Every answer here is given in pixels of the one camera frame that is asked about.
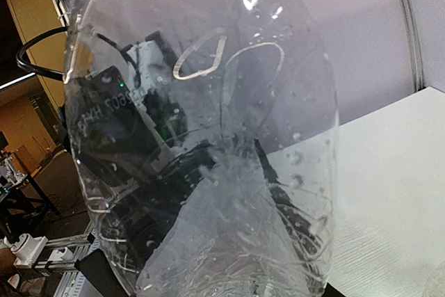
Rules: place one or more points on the right aluminium frame post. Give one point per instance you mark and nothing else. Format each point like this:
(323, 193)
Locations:
(414, 45)

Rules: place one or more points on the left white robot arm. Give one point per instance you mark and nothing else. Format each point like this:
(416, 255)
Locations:
(123, 141)

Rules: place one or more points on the clear plastic bottle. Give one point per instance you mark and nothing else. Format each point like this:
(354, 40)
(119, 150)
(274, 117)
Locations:
(257, 89)

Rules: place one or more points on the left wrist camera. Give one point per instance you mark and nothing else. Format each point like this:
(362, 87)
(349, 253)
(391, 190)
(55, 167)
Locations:
(152, 63)

